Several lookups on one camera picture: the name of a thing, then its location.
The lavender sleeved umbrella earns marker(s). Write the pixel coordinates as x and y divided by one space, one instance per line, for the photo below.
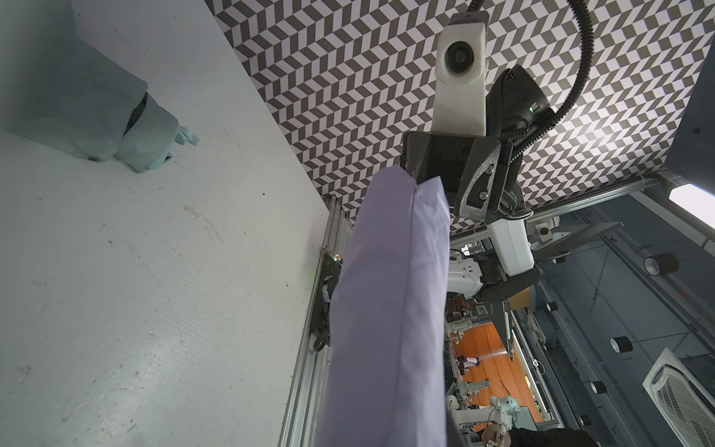
385 385

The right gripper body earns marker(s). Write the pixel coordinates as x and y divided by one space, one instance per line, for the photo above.
427 155

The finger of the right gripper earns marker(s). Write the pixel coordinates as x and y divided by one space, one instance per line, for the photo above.
473 194

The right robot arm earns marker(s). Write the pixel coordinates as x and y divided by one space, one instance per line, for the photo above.
517 110

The mint green sleeved umbrella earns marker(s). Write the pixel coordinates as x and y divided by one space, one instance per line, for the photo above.
59 91

